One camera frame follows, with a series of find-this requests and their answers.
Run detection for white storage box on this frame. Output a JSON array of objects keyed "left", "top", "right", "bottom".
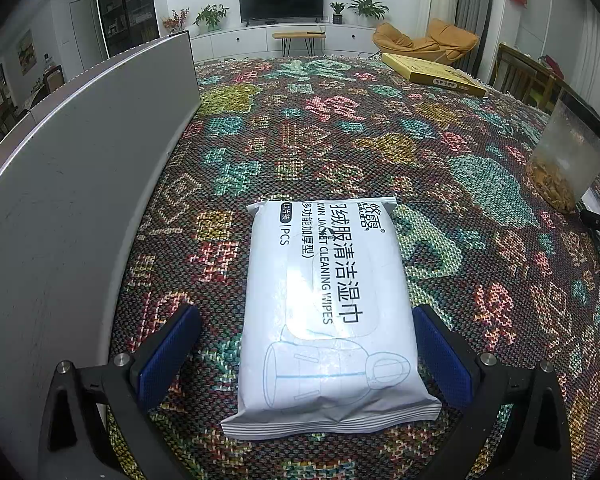
[{"left": 0, "top": 32, "right": 200, "bottom": 479}]

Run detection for black glass display cabinet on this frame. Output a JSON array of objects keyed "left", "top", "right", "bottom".
[{"left": 96, "top": 0, "right": 159, "bottom": 56}]

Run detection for white wet wipes pack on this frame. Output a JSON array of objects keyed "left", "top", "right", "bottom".
[{"left": 222, "top": 197, "right": 441, "bottom": 441}]

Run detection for dark wooden sideboard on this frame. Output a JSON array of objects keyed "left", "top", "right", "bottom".
[{"left": 489, "top": 42, "right": 576, "bottom": 114}]

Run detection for small wooden side table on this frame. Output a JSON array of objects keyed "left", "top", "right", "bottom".
[{"left": 270, "top": 30, "right": 327, "bottom": 58}]

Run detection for potted plant right large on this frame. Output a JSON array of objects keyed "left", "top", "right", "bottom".
[{"left": 348, "top": 0, "right": 390, "bottom": 27}]

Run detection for red flowers in vase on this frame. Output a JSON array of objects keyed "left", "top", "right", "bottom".
[{"left": 161, "top": 8, "right": 189, "bottom": 35}]

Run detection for yellow rocking lounge chair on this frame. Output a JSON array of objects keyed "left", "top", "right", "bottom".
[{"left": 372, "top": 18, "right": 479, "bottom": 65}]

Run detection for grey curtain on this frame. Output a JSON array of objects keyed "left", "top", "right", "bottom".
[{"left": 455, "top": 0, "right": 492, "bottom": 77}]

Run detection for white TV cabinet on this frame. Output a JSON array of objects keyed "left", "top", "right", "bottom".
[{"left": 190, "top": 24, "right": 378, "bottom": 63}]

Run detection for clear jar black lid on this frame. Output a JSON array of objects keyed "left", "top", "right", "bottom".
[{"left": 526, "top": 90, "right": 600, "bottom": 214}]

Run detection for potted plant right small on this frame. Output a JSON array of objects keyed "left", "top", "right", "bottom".
[{"left": 329, "top": 1, "right": 346, "bottom": 25}]

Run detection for potted plant left green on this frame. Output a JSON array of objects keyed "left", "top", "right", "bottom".
[{"left": 194, "top": 3, "right": 230, "bottom": 32}]

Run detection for black television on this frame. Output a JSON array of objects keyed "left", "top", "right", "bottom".
[{"left": 238, "top": 0, "right": 324, "bottom": 23}]

